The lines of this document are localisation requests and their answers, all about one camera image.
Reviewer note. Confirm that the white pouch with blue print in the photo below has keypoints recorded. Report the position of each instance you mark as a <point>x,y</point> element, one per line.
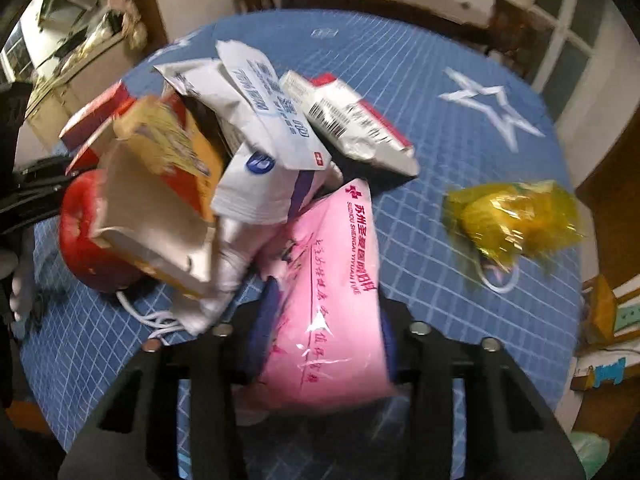
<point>270,105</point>

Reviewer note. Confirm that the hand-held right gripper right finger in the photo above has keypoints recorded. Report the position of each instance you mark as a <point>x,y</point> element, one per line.
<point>391,345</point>

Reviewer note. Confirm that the white crumpled packets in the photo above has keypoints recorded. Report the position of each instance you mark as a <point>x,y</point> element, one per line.
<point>230,260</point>

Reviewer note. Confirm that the white-framed glass door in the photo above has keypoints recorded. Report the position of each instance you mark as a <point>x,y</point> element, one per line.
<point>570,50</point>

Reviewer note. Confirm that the blue star-printed bed sheet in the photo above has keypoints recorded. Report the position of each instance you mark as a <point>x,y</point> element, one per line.
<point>450,135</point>

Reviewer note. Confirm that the green plastic basin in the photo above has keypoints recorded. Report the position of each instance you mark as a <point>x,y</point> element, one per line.
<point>592,455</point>

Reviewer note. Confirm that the white pouch with blue circle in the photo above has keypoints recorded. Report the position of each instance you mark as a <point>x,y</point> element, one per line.
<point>255,185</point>

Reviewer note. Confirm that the brown wooden door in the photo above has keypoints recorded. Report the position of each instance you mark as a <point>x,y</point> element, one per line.
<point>615,200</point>

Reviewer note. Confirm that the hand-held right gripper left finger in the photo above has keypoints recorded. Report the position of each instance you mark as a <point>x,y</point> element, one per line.
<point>262,345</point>

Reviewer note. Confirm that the yellow cardboard box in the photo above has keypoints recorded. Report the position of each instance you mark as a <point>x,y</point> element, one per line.
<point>155,200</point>

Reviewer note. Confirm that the red box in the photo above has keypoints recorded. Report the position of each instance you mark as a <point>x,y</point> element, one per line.
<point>95,110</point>

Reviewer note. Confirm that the red round plastic item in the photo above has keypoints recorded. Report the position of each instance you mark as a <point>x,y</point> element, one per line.
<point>82,240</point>

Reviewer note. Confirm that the white red-edged carton box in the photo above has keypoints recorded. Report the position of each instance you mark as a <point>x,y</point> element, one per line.
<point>350,120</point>

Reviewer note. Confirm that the small wooden chair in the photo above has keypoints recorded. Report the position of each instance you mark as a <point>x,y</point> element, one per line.
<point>607,310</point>

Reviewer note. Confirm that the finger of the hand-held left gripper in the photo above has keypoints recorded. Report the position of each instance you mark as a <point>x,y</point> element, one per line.
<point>35,190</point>

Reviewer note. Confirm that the yellow plastic wrapper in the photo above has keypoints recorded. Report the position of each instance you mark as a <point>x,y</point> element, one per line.
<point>510,220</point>

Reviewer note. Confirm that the pink plastic bag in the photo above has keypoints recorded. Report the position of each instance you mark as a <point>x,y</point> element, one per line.
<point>325,310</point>

